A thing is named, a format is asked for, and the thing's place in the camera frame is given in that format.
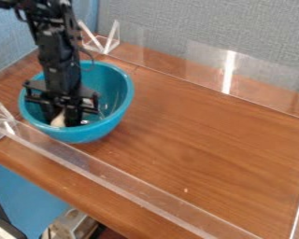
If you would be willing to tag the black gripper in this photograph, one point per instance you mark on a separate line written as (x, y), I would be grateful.
(83, 100)

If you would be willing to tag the white and brown plush mushroom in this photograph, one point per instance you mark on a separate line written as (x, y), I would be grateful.
(59, 121)

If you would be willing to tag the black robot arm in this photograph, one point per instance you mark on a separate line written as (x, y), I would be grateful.
(56, 34)

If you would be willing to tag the blue ceramic bowl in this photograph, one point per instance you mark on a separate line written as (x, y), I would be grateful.
(109, 81)

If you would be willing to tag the clear acrylic front barrier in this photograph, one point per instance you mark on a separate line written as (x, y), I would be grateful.
(46, 160)

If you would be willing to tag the clear acrylic barrier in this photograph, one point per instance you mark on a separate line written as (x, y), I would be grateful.
(260, 82)
(46, 160)

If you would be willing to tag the grey metal equipment below table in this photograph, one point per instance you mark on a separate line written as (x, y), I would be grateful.
(72, 225)

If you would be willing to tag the black and white chair part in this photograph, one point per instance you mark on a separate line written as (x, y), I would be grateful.
(9, 232)

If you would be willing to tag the clear acrylic back barrier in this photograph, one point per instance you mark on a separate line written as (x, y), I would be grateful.
(260, 82)

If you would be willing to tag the clear acrylic corner bracket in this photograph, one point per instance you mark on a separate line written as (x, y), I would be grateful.
(99, 43)

